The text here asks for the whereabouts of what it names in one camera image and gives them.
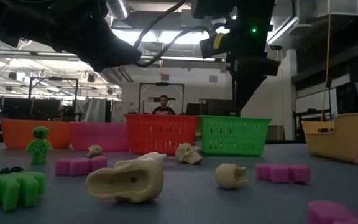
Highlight black desk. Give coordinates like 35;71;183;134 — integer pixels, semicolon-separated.
292;108;324;141

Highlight wrist camera with yellow tag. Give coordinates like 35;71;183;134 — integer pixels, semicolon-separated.
199;32;229;59

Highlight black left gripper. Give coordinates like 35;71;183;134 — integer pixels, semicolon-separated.
35;0;142;73

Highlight person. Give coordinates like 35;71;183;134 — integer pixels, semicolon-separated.
152;95;177;116
56;105;75;122

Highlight yellow plastic bin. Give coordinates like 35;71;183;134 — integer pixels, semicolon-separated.
301;113;358;164

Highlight whiteboard with notes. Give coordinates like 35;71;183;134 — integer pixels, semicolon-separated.
111;100;138;123

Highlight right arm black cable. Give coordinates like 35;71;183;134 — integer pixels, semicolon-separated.
134;0;229;68

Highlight long ceiling light fixture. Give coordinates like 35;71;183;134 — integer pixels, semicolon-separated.
140;55;229;63

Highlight yellow hanging cord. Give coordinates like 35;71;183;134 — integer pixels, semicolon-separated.
321;14;333;123

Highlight grey cloth cover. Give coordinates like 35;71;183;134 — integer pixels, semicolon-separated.
75;98;108;123

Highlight grey box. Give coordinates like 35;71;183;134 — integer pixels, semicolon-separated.
265;124;286;141

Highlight orange plastic bin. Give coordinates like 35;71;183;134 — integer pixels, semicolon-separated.
1;119;73;149

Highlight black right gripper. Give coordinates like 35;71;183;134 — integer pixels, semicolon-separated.
225;37;281;111

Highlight black cabinet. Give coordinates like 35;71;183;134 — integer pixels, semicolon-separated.
185;98;241;118

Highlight cream plastic skull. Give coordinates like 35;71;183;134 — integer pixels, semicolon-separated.
214;164;249;190
175;142;204;165
87;144;104;158
85;157;164;203

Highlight silver round air duct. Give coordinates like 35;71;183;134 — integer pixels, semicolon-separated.
106;0;131;20

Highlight pink plastic bin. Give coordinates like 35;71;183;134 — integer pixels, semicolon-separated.
70;121;129;152

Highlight red slotted plastic basket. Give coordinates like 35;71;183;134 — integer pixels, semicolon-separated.
124;114;200;156

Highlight row of black monitors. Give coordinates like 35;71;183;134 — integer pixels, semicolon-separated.
1;97;62;121

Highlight green slotted plastic basket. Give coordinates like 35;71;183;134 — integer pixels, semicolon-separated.
198;115;272;157

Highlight white wall board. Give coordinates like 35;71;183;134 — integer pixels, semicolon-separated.
295;88;339;114

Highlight green skeleton figure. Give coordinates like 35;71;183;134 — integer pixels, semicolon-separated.
25;126;54;165
0;167;46;212

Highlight black gantry frame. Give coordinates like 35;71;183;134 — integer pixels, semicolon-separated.
137;82;185;116
27;76;80;123

